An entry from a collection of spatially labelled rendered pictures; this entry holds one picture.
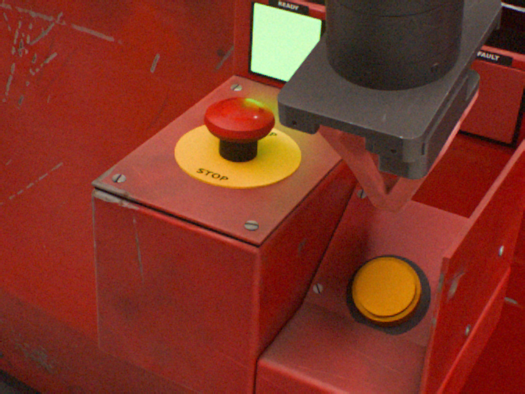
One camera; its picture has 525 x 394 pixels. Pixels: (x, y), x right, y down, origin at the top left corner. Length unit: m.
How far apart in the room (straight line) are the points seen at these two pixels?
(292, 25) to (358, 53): 0.21
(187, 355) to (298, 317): 0.07
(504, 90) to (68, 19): 0.49
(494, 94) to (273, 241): 0.16
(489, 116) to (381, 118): 0.19
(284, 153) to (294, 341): 0.11
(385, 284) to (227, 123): 0.13
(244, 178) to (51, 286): 0.64
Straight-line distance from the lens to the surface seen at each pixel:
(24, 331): 1.29
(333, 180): 0.57
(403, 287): 0.57
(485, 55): 0.58
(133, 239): 0.55
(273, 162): 0.57
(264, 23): 0.63
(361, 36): 0.42
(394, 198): 0.50
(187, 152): 0.57
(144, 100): 0.93
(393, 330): 0.58
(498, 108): 0.59
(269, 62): 0.64
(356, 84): 0.43
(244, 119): 0.55
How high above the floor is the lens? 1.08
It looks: 33 degrees down
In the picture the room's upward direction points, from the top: 3 degrees clockwise
